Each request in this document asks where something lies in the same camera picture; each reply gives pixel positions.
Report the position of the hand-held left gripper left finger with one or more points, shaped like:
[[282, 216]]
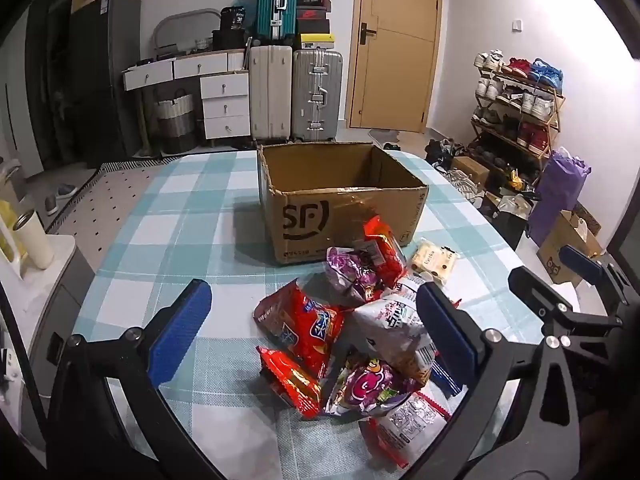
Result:
[[182, 325]]

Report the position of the teal suitcase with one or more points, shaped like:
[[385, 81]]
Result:
[[272, 5]]

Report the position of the brown cardboard box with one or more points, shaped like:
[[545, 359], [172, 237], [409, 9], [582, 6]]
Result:
[[320, 220]]

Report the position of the pile of floor shoes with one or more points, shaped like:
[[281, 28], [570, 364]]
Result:
[[442, 152]]

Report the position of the wooden door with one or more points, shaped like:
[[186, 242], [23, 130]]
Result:
[[395, 60]]

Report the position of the plain black shoe box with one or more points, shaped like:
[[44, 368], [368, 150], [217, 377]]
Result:
[[314, 27]]

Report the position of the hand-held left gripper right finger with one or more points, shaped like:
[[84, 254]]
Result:
[[442, 330]]

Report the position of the red snack packet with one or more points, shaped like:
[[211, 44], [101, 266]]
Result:
[[290, 380]]

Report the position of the black bag with white print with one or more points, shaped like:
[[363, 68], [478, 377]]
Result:
[[233, 19]]

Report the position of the cream thermos cup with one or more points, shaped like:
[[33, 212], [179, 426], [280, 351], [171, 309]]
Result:
[[35, 242]]

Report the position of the oval framed mirror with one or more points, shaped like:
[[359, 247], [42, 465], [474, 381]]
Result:
[[165, 22]]

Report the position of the orange-red snack packet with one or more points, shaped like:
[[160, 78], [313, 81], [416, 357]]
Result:
[[382, 245]]

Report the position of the grey door mat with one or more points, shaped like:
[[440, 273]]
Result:
[[385, 137]]

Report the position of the wooden shoe rack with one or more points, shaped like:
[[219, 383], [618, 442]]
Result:
[[555, 110]]

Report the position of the marble top side cabinet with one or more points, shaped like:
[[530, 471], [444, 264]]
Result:
[[50, 280]]

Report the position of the dark grey refrigerator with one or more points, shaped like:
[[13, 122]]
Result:
[[107, 85]]

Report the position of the small blue snack packet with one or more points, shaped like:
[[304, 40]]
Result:
[[447, 380]]

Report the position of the purple gift bag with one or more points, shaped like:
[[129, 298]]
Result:
[[555, 195]]

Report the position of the grey slipper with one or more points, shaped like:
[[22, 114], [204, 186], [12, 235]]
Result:
[[51, 205], [67, 190]]

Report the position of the white drawer desk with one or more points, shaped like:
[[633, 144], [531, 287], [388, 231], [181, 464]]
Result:
[[225, 110]]

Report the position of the large white snack bag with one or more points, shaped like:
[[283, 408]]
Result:
[[390, 330]]

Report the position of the beige suitcase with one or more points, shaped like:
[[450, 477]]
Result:
[[270, 92]]

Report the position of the silver suitcase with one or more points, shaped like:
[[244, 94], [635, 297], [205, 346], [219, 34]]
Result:
[[317, 95]]

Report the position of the black case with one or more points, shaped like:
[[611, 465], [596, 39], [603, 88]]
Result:
[[230, 40]]

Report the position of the woven laundry basket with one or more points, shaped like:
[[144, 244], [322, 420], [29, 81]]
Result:
[[174, 122]]

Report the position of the red and black shoe box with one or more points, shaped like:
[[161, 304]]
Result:
[[312, 14]]

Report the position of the yellow and black shoe box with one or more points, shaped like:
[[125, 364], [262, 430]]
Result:
[[315, 42]]

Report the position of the small brown carton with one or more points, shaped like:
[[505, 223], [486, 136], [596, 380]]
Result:
[[470, 167]]

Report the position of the dark glass wardrobe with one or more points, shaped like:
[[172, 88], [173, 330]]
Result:
[[47, 85]]

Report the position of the printed open carton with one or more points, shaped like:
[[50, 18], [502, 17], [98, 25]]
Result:
[[565, 245]]

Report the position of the white packet with red edge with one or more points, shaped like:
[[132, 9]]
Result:
[[410, 425]]

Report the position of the large red chip bag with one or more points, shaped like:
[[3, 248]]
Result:
[[300, 325]]

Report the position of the checked teal tablecloth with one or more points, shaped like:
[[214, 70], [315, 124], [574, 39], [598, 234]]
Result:
[[200, 240]]

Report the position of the cream biscuit packet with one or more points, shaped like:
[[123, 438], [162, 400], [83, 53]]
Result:
[[435, 260]]

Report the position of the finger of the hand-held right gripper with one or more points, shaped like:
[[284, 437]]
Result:
[[580, 260], [540, 292]]

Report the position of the rows of shoes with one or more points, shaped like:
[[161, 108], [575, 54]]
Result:
[[532, 105]]

